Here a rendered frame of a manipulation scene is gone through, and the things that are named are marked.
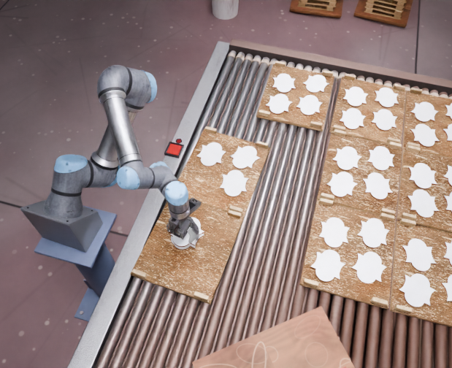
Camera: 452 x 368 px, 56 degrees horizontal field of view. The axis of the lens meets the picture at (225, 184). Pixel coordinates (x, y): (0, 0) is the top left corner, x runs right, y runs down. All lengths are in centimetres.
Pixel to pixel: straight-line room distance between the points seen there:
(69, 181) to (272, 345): 98
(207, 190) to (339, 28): 287
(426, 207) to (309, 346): 87
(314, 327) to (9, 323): 192
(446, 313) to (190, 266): 101
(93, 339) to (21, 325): 120
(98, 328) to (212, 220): 63
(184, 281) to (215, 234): 24
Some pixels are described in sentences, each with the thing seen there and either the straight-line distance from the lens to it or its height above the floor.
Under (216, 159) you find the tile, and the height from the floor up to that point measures 94.
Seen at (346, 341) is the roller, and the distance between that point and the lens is 176.
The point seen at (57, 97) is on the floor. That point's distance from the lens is 388.
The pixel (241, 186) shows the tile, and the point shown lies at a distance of 194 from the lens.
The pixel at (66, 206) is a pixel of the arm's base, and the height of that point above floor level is 113.
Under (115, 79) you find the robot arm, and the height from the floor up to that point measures 152.
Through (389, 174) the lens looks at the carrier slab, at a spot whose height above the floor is 94.
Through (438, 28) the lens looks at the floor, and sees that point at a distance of 481.
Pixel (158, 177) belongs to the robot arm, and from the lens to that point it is 149.
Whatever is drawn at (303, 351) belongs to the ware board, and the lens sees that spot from 159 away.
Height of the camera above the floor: 257
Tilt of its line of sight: 57 degrees down
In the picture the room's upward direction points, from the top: 1 degrees clockwise
